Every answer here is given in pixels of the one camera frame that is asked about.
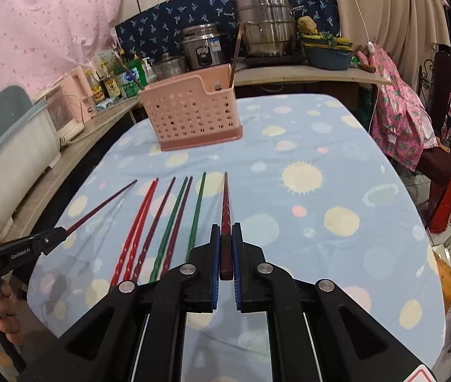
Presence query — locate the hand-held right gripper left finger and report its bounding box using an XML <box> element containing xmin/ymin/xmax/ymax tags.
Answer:
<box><xmin>18</xmin><ymin>224</ymin><xmax>222</xmax><ymax>382</ymax></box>

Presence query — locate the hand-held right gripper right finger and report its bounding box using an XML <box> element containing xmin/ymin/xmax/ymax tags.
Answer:
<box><xmin>231</xmin><ymin>223</ymin><xmax>429</xmax><ymax>382</ymax></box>

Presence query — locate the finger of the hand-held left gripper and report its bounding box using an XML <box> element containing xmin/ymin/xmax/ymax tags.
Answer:
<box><xmin>30</xmin><ymin>227</ymin><xmax>68</xmax><ymax>257</ymax></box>

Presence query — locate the dark maroon chopstick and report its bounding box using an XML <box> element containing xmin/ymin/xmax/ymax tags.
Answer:
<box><xmin>63</xmin><ymin>179</ymin><xmax>139</xmax><ymax>233</ymax></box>

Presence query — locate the dark red chopstick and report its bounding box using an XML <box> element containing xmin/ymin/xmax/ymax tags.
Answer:
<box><xmin>219</xmin><ymin>172</ymin><xmax>234</xmax><ymax>280</ymax></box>

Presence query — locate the green chopstick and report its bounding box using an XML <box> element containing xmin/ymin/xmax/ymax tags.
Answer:
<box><xmin>149</xmin><ymin>175</ymin><xmax>189</xmax><ymax>284</ymax></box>
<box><xmin>187</xmin><ymin>171</ymin><xmax>207</xmax><ymax>259</ymax></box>

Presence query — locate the pink perforated utensil holder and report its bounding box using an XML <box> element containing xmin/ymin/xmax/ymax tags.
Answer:
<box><xmin>139</xmin><ymin>64</ymin><xmax>244</xmax><ymax>151</ymax></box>

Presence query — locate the white container with blue lid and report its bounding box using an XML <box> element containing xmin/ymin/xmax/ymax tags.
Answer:
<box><xmin>0</xmin><ymin>85</ymin><xmax>61</xmax><ymax>243</ymax></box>

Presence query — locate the white blender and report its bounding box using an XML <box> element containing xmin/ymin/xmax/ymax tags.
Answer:
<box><xmin>44</xmin><ymin>88</ymin><xmax>85</xmax><ymax>144</ymax></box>

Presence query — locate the blue dotted tablecloth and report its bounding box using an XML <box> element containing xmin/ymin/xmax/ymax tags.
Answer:
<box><xmin>26</xmin><ymin>93</ymin><xmax>451</xmax><ymax>382</ymax></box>

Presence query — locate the pink electric kettle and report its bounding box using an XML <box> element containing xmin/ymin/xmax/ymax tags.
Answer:
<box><xmin>60</xmin><ymin>66</ymin><xmax>93</xmax><ymax>122</ymax></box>

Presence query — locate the red label vinegar bottle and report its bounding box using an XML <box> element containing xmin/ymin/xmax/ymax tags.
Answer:
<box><xmin>85</xmin><ymin>71</ymin><xmax>99</xmax><ymax>97</ymax></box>

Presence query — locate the dark soy sauce bottle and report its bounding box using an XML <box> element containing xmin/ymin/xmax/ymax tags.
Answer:
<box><xmin>104</xmin><ymin>64</ymin><xmax>121</xmax><ymax>101</ymax></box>

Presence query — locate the white carton box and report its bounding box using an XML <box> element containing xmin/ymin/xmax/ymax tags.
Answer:
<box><xmin>92</xmin><ymin>50</ymin><xmax>117</xmax><ymax>76</ymax></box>

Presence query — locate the pump dispenser bottle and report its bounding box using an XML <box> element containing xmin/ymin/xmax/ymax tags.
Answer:
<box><xmin>140</xmin><ymin>56</ymin><xmax>158</xmax><ymax>84</ymax></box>

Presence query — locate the small pot with glass lid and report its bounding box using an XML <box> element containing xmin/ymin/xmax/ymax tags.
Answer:
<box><xmin>152</xmin><ymin>53</ymin><xmax>189</xmax><ymax>81</ymax></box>

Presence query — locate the pink dotted cloth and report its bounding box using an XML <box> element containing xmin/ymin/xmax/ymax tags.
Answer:
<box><xmin>0</xmin><ymin>0</ymin><xmax>131</xmax><ymax>109</ymax></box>

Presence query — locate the silver rice cooker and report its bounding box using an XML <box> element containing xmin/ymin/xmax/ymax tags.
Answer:
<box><xmin>181</xmin><ymin>24</ymin><xmax>233</xmax><ymax>71</ymax></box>

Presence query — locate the pink pineapple print garment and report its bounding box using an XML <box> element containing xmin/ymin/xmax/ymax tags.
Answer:
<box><xmin>369</xmin><ymin>42</ymin><xmax>438</xmax><ymax>173</ymax></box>

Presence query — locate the blue plastic basin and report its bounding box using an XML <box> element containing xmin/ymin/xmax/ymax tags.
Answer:
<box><xmin>303</xmin><ymin>43</ymin><xmax>354</xmax><ymax>71</ymax></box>

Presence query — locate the navy printed cloth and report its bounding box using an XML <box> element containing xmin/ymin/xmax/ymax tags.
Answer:
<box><xmin>115</xmin><ymin>0</ymin><xmax>341</xmax><ymax>67</ymax></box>

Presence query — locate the yellow-green bowl with vegetables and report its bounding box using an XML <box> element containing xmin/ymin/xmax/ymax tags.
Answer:
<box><xmin>300</xmin><ymin>34</ymin><xmax>352</xmax><ymax>51</ymax></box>

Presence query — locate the stainless steel steamer pot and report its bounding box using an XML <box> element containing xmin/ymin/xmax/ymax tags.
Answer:
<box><xmin>234</xmin><ymin>0</ymin><xmax>306</xmax><ymax>57</ymax></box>

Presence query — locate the brown loofah sponge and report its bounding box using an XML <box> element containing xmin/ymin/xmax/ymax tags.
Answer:
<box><xmin>298</xmin><ymin>16</ymin><xmax>318</xmax><ymax>35</ymax></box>

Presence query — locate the black metal chair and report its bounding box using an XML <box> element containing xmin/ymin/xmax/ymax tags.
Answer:
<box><xmin>419</xmin><ymin>50</ymin><xmax>451</xmax><ymax>216</ymax></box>

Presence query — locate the beige curtain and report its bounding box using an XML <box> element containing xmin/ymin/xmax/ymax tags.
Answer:
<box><xmin>329</xmin><ymin>0</ymin><xmax>451</xmax><ymax>100</ymax></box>

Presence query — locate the brown long utensil handle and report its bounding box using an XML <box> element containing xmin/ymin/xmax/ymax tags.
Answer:
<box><xmin>229</xmin><ymin>24</ymin><xmax>247</xmax><ymax>88</ymax></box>

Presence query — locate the white cord with switch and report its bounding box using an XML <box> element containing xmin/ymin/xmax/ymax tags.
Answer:
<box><xmin>340</xmin><ymin>0</ymin><xmax>378</xmax><ymax>73</ymax></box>

